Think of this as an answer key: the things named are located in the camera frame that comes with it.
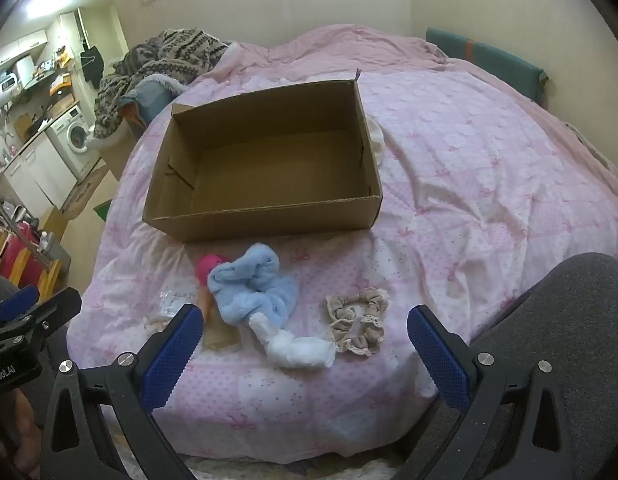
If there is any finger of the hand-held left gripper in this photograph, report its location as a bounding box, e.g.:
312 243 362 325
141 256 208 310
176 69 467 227
0 284 42 326
35 287 83 333

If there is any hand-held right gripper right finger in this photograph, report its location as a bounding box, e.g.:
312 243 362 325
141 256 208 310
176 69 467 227
394 305 584 480

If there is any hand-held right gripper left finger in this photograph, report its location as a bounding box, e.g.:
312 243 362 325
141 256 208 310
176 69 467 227
39 304 204 480

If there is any clear plastic packet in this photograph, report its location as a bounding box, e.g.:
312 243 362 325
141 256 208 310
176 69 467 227
159 287 190 318

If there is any blue fluffy plush toy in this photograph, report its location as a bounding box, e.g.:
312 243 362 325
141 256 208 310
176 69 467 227
208 242 300 333

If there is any white soft cloth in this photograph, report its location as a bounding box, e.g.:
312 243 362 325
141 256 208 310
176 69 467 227
249 310 336 370

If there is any brown cardboard box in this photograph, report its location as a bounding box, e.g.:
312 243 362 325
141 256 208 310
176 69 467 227
141 71 384 243

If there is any pink round soft toy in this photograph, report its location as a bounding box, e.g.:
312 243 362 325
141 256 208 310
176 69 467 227
195 254 230 286

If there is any yellow wooden rack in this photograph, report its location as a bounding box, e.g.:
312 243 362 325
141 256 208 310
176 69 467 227
19 240 62 293

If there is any red suitcase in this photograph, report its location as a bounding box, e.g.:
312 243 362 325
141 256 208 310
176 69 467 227
0 220 44 291

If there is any beige lace scrunchie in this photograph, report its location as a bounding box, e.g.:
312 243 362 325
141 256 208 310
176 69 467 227
325 286 390 358

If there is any brown floor mat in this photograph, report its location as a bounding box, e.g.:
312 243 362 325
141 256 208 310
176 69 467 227
61 165 112 218

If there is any white kitchen cabinet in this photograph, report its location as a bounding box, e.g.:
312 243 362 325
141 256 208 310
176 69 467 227
1 132 80 211

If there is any white washing machine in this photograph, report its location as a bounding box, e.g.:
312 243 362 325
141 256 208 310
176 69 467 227
45 105 102 181

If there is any pink printed bedspread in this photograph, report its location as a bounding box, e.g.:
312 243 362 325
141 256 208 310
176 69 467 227
69 25 618 466

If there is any grey blue pillow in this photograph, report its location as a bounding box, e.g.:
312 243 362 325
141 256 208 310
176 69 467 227
118 76 187 126

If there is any white fluffy cloth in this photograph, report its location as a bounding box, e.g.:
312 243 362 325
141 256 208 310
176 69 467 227
366 115 388 166

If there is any black hanging garment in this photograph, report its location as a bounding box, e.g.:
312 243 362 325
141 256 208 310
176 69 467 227
80 46 106 83

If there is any patterned knit blanket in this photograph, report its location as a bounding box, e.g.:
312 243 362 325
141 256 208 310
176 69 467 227
93 27 232 141

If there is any teal headboard cushion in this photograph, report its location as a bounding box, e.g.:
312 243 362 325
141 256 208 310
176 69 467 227
426 26 548 103

